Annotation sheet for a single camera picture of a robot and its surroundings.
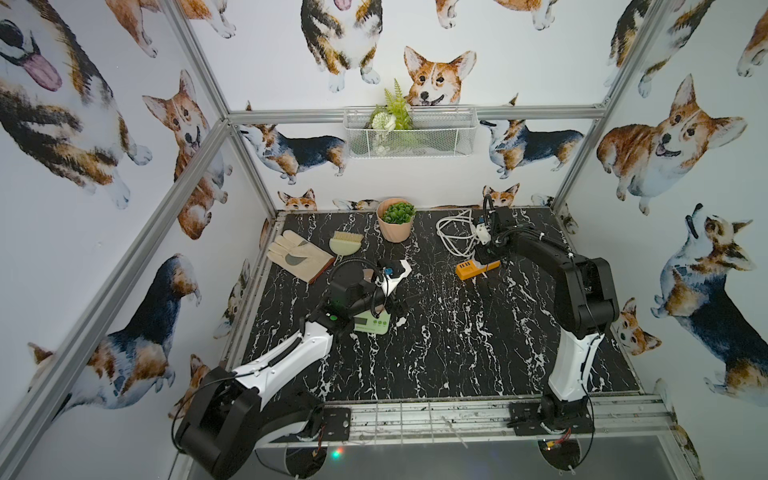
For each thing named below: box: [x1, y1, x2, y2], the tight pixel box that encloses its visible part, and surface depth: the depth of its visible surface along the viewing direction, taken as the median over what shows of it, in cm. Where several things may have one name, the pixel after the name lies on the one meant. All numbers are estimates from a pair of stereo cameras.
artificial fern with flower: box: [369, 78, 414, 131], surface depth 84 cm
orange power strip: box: [455, 259, 501, 280], surface depth 102 cm
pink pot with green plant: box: [376, 197, 417, 243], surface depth 106 cm
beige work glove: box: [267, 230, 335, 284], surface depth 109 cm
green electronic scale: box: [353, 310, 391, 335], surface depth 90 cm
